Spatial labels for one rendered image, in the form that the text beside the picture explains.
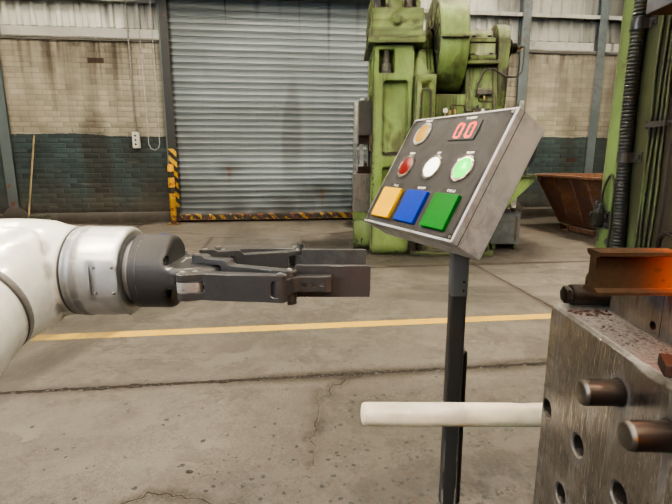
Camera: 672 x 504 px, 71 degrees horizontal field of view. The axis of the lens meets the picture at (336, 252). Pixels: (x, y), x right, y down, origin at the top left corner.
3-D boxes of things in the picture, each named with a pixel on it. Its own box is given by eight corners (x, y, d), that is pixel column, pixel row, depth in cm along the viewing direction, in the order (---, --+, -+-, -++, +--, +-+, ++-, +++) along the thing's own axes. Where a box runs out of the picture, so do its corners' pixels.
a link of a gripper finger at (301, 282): (276, 273, 43) (272, 281, 40) (331, 273, 43) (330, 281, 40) (277, 288, 44) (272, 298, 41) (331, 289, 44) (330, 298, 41)
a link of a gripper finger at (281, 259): (202, 288, 48) (200, 285, 50) (305, 278, 52) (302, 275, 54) (199, 250, 48) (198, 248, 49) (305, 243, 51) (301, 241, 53)
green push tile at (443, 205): (441, 230, 86) (459, 194, 87) (418, 225, 93) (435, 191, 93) (447, 234, 87) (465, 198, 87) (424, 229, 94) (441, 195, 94)
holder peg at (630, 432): (631, 458, 40) (635, 430, 40) (613, 440, 43) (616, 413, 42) (679, 459, 40) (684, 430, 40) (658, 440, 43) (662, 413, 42)
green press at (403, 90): (360, 259, 517) (363, -29, 459) (345, 240, 636) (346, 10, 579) (546, 254, 543) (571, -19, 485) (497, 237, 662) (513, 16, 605)
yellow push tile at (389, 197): (386, 217, 104) (401, 187, 105) (369, 214, 111) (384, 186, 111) (392, 221, 105) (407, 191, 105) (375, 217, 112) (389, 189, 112)
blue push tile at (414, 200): (411, 223, 95) (428, 190, 96) (391, 218, 102) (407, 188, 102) (417, 227, 96) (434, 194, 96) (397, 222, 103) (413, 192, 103)
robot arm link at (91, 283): (63, 328, 44) (126, 328, 44) (52, 233, 42) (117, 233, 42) (110, 299, 53) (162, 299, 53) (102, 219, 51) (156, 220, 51)
